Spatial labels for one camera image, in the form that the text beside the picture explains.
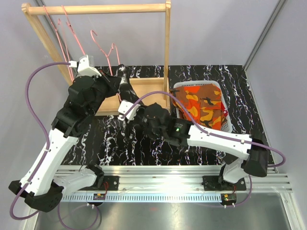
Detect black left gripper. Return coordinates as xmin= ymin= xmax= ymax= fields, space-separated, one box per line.
xmin=86 ymin=69 xmax=121 ymax=116

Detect black white patterned trousers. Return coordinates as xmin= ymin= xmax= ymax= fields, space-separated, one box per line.
xmin=114 ymin=63 xmax=147 ymax=139

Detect pink wire hanger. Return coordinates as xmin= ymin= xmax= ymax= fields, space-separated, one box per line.
xmin=90 ymin=30 xmax=120 ymax=83
xmin=43 ymin=5 xmax=75 ymax=82
xmin=61 ymin=5 xmax=85 ymax=55

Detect orange patterned trousers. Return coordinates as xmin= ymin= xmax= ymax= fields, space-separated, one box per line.
xmin=170 ymin=84 xmax=228 ymax=130

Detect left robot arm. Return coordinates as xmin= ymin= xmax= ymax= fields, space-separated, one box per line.
xmin=9 ymin=74 xmax=121 ymax=212

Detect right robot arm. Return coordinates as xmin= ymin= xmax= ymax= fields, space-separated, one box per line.
xmin=122 ymin=103 xmax=269 ymax=191

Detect wooden clothes rack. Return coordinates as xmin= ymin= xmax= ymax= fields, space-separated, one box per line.
xmin=22 ymin=0 xmax=171 ymax=109

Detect white plastic basket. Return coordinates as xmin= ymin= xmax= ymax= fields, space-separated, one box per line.
xmin=174 ymin=80 xmax=233 ymax=133

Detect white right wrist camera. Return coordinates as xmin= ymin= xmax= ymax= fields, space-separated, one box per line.
xmin=118 ymin=100 xmax=140 ymax=121

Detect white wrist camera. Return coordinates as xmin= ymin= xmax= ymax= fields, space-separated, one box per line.
xmin=69 ymin=55 xmax=102 ymax=77
xmin=118 ymin=100 xmax=140 ymax=121

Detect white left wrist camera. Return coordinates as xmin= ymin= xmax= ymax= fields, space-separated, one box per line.
xmin=69 ymin=55 xmax=102 ymax=77

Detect aluminium mounting rail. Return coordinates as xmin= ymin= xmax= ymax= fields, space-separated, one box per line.
xmin=54 ymin=165 xmax=293 ymax=192

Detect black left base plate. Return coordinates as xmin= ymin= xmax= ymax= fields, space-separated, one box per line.
xmin=101 ymin=175 xmax=119 ymax=191

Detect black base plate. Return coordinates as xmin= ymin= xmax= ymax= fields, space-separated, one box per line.
xmin=201 ymin=175 xmax=247 ymax=191
xmin=101 ymin=175 xmax=119 ymax=191

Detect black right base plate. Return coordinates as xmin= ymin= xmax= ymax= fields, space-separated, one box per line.
xmin=201 ymin=175 xmax=247 ymax=191

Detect white slotted cable duct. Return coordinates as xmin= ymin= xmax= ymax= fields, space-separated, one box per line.
xmin=62 ymin=193 xmax=236 ymax=203

